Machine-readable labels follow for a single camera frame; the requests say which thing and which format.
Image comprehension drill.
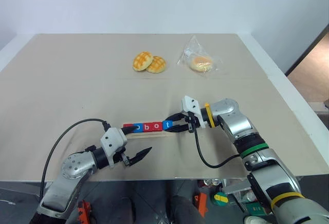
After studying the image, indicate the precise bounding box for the orange black tool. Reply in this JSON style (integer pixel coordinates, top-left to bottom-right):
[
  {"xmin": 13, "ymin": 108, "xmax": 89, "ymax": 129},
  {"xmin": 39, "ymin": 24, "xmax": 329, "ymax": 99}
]
[
  {"xmin": 78, "ymin": 200, "xmax": 92, "ymax": 224},
  {"xmin": 194, "ymin": 192, "xmax": 208, "ymax": 218}
]

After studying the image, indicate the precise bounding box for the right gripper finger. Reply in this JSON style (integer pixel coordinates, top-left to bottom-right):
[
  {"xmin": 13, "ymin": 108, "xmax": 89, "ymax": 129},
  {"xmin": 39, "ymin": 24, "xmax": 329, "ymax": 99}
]
[
  {"xmin": 164, "ymin": 112, "xmax": 185, "ymax": 122},
  {"xmin": 168, "ymin": 123, "xmax": 190, "ymax": 133}
]

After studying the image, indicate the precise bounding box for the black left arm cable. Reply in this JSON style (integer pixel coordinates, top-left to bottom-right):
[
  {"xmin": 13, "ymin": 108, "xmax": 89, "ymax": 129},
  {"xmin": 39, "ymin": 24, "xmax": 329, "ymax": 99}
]
[{"xmin": 40, "ymin": 118, "xmax": 110, "ymax": 204}]

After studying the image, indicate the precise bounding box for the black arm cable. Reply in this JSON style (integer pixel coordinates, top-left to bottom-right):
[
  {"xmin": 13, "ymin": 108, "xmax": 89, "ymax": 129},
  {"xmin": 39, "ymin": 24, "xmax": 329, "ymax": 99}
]
[
  {"xmin": 192, "ymin": 127, "xmax": 242, "ymax": 169},
  {"xmin": 40, "ymin": 118, "xmax": 110, "ymax": 204}
]

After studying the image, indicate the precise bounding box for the golden crosshatched bread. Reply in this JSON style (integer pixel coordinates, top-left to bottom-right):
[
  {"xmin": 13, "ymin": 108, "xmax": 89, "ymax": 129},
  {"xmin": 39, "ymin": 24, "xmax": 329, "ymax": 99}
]
[
  {"xmin": 132, "ymin": 51, "xmax": 154, "ymax": 72},
  {"xmin": 145, "ymin": 55, "xmax": 168, "ymax": 74}
]

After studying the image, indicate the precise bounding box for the dark rounded shape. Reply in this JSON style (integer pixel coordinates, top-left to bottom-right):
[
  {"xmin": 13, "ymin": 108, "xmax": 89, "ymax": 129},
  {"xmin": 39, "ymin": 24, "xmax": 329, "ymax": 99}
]
[{"xmin": 169, "ymin": 194, "xmax": 196, "ymax": 224}]

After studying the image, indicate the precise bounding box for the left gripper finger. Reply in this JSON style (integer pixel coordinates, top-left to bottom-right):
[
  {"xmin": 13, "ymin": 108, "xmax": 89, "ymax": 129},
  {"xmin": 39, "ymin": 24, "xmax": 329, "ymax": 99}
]
[
  {"xmin": 120, "ymin": 125, "xmax": 139, "ymax": 135},
  {"xmin": 127, "ymin": 146, "xmax": 153, "ymax": 167}
]

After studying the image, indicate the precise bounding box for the thin yellow wrist tie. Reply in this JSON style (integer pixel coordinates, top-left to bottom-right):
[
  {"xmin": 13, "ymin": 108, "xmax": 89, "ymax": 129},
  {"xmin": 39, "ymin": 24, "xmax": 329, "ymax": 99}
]
[{"xmin": 205, "ymin": 102, "xmax": 216, "ymax": 129}]

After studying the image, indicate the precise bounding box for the pale round bun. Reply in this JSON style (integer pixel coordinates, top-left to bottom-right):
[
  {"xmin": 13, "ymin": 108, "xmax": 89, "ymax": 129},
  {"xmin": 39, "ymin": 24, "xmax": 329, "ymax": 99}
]
[{"xmin": 189, "ymin": 56, "xmax": 213, "ymax": 72}]

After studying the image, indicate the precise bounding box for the green yellow round object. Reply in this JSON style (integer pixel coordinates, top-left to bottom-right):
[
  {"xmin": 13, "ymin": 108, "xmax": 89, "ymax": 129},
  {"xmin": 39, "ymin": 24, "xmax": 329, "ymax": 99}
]
[{"xmin": 212, "ymin": 191, "xmax": 230, "ymax": 207}]

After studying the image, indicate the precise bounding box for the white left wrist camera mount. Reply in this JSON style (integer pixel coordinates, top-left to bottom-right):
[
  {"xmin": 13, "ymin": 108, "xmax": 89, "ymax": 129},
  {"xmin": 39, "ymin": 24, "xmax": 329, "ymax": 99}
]
[{"xmin": 99, "ymin": 127, "xmax": 128, "ymax": 167}]

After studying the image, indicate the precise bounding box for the row of letter blocks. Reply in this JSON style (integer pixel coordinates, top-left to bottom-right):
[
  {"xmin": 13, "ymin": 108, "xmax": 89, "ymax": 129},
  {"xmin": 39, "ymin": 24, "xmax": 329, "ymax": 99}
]
[{"xmin": 122, "ymin": 121, "xmax": 168, "ymax": 139}]

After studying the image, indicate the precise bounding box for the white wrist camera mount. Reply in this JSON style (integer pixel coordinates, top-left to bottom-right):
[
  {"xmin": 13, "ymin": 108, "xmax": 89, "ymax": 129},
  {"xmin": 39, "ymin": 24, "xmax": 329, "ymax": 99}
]
[
  {"xmin": 181, "ymin": 95, "xmax": 206, "ymax": 129},
  {"xmin": 99, "ymin": 127, "xmax": 128, "ymax": 167}
]

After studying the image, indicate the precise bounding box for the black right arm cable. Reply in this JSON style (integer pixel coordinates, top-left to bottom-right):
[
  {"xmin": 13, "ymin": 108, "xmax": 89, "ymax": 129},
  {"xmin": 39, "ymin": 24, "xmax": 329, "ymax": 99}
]
[{"xmin": 192, "ymin": 127, "xmax": 242, "ymax": 169}]

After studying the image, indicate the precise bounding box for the beige table cover sheet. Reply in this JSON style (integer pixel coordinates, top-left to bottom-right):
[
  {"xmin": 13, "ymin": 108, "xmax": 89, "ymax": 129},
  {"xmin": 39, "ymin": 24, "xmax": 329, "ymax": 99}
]
[{"xmin": 0, "ymin": 33, "xmax": 329, "ymax": 182}]

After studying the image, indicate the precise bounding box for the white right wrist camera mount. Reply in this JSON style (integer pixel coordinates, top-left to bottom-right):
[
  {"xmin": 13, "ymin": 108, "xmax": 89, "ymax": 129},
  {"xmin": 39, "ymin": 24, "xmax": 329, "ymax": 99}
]
[{"xmin": 181, "ymin": 95, "xmax": 206, "ymax": 129}]

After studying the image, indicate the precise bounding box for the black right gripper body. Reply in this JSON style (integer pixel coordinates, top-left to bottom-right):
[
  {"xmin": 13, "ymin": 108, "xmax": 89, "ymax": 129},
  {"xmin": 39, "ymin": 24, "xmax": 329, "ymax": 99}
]
[{"xmin": 182, "ymin": 110, "xmax": 200, "ymax": 134}]

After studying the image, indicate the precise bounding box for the clear plastic bag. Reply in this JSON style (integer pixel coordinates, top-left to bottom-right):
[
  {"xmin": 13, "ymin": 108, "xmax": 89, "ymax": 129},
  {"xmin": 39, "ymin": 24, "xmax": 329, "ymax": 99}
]
[{"xmin": 177, "ymin": 35, "xmax": 223, "ymax": 73}]

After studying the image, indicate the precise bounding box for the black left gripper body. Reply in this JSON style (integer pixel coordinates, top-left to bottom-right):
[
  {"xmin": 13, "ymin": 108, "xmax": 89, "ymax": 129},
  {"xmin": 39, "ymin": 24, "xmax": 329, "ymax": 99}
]
[{"xmin": 112, "ymin": 147, "xmax": 133, "ymax": 167}]

